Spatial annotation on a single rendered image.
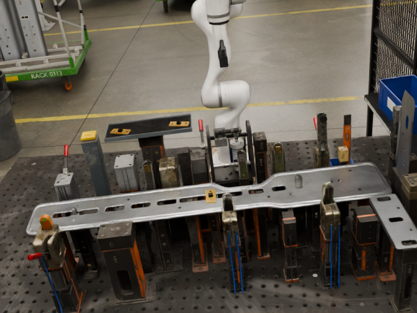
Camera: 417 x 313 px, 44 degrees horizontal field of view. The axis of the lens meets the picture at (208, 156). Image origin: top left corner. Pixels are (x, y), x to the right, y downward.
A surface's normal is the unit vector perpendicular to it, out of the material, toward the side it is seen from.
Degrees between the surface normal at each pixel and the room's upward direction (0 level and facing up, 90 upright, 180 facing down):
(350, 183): 0
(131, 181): 90
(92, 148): 90
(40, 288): 0
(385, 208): 0
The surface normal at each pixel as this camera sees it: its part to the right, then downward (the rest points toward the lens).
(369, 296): -0.11, -0.85
